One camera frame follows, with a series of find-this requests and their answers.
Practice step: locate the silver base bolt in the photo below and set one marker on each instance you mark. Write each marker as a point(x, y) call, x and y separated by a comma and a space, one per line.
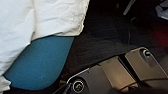
point(78, 86)
point(146, 52)

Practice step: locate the blue sofa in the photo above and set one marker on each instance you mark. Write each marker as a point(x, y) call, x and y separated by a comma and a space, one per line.
point(40, 63)

